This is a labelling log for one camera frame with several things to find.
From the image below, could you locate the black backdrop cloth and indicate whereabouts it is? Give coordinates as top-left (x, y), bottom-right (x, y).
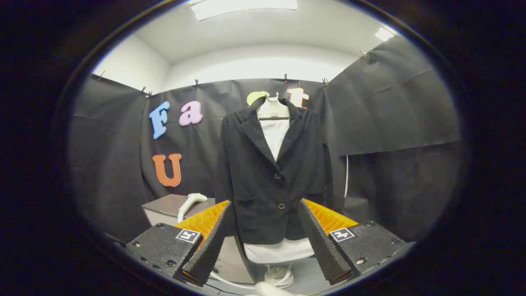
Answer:
top-left (68, 35), bottom-right (463, 247)

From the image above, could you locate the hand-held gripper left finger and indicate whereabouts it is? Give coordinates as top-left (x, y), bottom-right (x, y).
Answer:
top-left (125, 200), bottom-right (232, 287)

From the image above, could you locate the white garment steamer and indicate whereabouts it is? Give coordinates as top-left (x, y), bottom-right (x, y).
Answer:
top-left (178, 192), bottom-right (208, 223)

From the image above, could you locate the grey cabinet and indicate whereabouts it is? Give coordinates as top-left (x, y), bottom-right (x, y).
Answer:
top-left (142, 194), bottom-right (255, 284)

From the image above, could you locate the white steamer hose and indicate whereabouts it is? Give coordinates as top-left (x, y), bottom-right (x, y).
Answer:
top-left (209, 271), bottom-right (272, 290)

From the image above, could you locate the white stand base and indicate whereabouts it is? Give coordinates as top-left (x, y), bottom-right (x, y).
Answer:
top-left (264, 263), bottom-right (295, 289)

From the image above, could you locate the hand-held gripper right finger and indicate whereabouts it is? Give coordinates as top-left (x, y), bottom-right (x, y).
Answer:
top-left (298, 198), bottom-right (415, 285)

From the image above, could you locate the black jacket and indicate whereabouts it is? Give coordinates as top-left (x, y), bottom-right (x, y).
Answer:
top-left (215, 97), bottom-right (335, 245)

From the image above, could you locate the long ceiling light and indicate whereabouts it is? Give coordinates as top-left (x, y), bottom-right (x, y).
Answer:
top-left (190, 0), bottom-right (298, 21)

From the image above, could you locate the white clothes hanger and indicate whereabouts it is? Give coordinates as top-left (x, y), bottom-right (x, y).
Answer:
top-left (257, 92), bottom-right (291, 121)

